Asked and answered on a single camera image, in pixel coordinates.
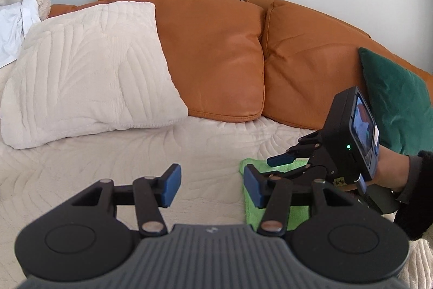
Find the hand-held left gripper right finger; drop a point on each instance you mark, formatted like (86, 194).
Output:
(251, 186)

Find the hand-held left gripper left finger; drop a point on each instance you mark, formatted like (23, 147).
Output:
(172, 184)

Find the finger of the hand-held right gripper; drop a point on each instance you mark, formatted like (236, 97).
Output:
(314, 171)
(281, 160)

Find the green towel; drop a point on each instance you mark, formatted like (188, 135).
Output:
(251, 211)

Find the person's right forearm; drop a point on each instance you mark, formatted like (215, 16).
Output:
(416, 194)

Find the dark green velvet pillow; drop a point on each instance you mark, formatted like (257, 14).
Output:
(399, 99)

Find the orange leather back cushion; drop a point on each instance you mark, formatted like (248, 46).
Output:
(307, 72)
(213, 58)

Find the orange leather sofa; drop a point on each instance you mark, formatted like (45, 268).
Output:
(338, 25)

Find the white quilted pillow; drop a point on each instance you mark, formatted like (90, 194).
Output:
(88, 75)

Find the white crumpled cloth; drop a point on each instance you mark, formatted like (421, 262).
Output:
(13, 25)

